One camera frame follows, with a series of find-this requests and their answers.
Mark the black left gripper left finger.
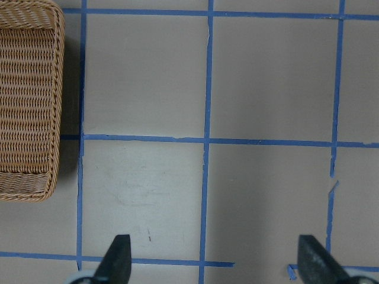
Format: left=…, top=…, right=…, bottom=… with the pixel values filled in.
left=92, top=234, right=131, bottom=284

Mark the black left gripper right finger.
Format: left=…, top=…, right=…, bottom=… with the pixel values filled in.
left=297, top=235, right=359, bottom=284

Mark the brown wicker basket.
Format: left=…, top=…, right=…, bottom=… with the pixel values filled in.
left=1, top=1, right=65, bottom=202

